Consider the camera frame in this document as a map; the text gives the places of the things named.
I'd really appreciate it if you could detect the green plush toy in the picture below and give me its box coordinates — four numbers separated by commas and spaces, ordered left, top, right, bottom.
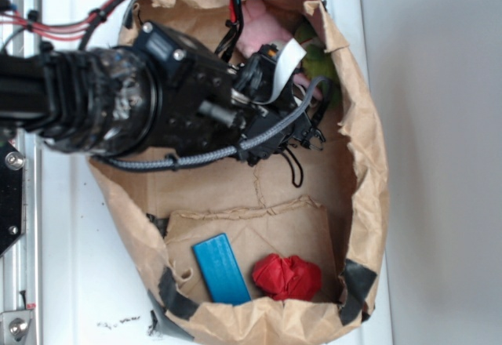
293, 20, 342, 108

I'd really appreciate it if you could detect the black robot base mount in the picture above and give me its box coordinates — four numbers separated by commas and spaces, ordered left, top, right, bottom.
1, 141, 26, 256

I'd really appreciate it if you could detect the aluminium extrusion rail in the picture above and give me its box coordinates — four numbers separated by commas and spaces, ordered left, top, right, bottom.
1, 0, 42, 344

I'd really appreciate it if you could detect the grey braided cable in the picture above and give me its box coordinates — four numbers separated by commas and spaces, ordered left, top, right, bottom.
92, 76, 333, 173

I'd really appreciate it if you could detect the pink plush bunny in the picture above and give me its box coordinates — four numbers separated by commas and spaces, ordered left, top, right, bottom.
236, 0, 306, 104

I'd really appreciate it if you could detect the brown paper bag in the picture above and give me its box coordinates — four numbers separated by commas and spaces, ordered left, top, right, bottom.
89, 0, 389, 344

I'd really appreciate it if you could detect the white flat ribbon cable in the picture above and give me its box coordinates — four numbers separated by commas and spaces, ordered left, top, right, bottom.
256, 38, 307, 106

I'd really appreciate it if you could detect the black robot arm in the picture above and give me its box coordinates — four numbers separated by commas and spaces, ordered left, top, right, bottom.
1, 22, 330, 172

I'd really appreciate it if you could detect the red and black wire bundle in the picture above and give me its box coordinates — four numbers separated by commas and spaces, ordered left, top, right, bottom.
0, 0, 246, 64

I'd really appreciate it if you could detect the blue rectangular block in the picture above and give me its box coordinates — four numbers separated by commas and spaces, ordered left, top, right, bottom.
192, 233, 251, 306

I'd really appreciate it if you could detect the red crumpled paper ball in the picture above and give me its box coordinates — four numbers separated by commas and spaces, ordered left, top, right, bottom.
252, 253, 322, 301

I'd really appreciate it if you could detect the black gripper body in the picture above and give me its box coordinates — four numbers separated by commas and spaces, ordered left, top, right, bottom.
133, 22, 326, 167

